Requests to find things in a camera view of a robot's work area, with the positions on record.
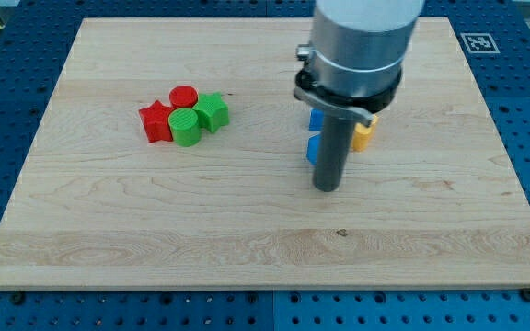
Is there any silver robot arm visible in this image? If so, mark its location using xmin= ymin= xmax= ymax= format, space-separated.
xmin=294 ymin=0 xmax=424 ymax=126

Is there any blue cube block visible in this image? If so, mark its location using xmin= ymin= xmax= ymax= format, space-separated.
xmin=308 ymin=108 xmax=324 ymax=131

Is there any blue angular block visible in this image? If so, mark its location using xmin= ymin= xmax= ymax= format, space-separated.
xmin=306 ymin=134 xmax=321 ymax=166

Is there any green star block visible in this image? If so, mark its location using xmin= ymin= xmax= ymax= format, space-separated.
xmin=193 ymin=92 xmax=230 ymax=133

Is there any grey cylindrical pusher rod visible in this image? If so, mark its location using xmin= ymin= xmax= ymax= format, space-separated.
xmin=313 ymin=115 xmax=355 ymax=192

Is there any green cylinder block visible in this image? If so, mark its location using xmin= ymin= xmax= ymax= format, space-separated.
xmin=168 ymin=108 xmax=202 ymax=147

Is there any yellow block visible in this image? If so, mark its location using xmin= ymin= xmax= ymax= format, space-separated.
xmin=351 ymin=115 xmax=379 ymax=152

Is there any red cylinder block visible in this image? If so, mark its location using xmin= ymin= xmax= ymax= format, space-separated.
xmin=168 ymin=85 xmax=199 ymax=109

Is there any red star block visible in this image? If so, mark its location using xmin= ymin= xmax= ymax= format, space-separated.
xmin=138 ymin=100 xmax=174 ymax=143

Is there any wooden board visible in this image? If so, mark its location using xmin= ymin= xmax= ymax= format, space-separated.
xmin=0 ymin=18 xmax=530 ymax=291

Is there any white fiducial marker tag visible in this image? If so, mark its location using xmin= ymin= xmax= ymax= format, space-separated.
xmin=461 ymin=32 xmax=500 ymax=54

